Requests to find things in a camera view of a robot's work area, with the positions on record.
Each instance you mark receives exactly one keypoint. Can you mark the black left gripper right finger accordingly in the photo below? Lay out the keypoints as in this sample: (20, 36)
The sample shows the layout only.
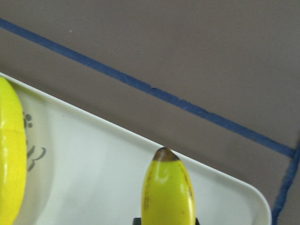
(197, 221)

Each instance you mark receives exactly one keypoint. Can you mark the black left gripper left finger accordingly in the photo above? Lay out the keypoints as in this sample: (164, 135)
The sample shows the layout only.
(137, 221)

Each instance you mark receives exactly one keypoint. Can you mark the long yellow banana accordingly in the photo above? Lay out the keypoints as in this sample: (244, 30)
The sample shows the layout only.
(167, 192)

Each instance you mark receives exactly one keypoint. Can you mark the bright yellow banana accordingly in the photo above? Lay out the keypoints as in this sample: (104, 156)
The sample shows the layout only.
(13, 159)

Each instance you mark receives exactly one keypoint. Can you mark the white bear tray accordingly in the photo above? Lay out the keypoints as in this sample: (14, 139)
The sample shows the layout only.
(84, 170)

